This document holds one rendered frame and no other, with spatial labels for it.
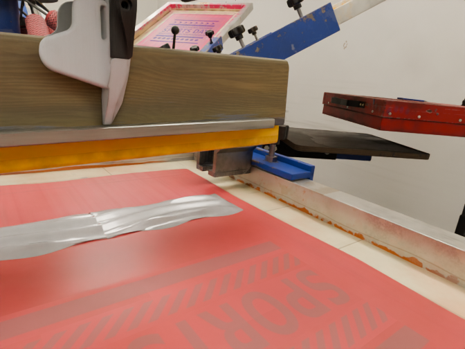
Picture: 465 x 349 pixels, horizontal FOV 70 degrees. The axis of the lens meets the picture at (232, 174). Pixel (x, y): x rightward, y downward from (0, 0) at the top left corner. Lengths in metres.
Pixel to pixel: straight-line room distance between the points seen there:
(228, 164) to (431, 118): 0.79
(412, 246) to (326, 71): 2.31
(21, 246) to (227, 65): 0.25
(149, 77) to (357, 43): 2.29
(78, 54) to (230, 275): 0.21
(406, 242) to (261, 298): 0.18
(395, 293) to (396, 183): 2.03
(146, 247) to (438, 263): 0.29
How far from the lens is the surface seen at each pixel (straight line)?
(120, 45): 0.27
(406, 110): 1.12
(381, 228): 0.41
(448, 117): 1.21
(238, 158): 0.52
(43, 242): 0.36
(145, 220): 0.38
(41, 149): 0.30
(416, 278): 0.38
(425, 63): 2.30
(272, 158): 0.53
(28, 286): 0.31
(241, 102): 0.36
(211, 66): 0.34
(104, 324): 0.26
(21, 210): 0.45
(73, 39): 0.27
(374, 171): 2.41
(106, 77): 0.27
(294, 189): 0.48
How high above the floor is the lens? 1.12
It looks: 16 degrees down
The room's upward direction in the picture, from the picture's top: 6 degrees clockwise
